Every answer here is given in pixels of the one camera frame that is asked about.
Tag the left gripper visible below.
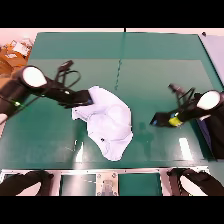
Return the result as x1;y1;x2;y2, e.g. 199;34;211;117
59;89;94;109

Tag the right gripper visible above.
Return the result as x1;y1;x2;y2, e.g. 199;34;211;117
149;111;183;128

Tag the white shirt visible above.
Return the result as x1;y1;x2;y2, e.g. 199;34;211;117
71;85;134;163

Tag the blue garment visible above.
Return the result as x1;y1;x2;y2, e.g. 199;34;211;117
196;118;214;152

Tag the brown cardboard box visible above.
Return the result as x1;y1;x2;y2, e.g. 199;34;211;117
0;38;34;88

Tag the black cable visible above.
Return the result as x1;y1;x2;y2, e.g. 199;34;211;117
63;69;83;90

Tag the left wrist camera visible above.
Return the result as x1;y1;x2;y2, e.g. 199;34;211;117
54;59;75;86

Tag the silver frame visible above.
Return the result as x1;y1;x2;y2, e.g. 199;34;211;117
0;166;224;197

